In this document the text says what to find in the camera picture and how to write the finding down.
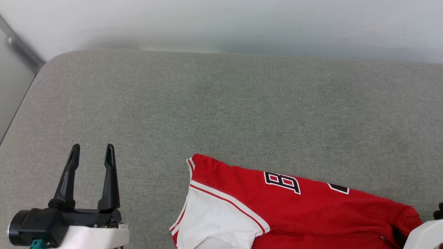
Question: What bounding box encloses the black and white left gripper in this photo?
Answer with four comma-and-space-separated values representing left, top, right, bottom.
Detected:
48, 144, 129, 249

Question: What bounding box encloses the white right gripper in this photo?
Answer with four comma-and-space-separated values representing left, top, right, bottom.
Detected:
392, 202, 443, 249

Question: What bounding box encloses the grey fabric sofa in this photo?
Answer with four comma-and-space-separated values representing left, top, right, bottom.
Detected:
0, 49, 443, 249

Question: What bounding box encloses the red basketball jersey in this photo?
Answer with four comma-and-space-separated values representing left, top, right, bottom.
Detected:
169, 154, 423, 249

